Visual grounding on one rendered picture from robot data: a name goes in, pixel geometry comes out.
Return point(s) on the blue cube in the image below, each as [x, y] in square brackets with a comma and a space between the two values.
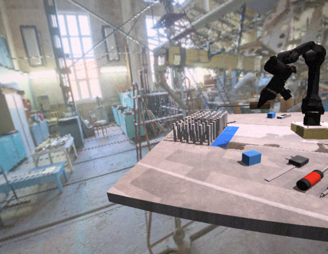
[271, 115]
[251, 157]

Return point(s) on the red-handled tool with black grips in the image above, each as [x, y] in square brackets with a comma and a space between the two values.
[309, 180]

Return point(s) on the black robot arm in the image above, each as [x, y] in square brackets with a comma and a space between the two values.
[314, 59]

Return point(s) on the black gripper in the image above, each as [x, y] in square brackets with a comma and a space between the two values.
[269, 92]

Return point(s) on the blue flat strip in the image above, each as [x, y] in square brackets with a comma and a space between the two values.
[225, 137]

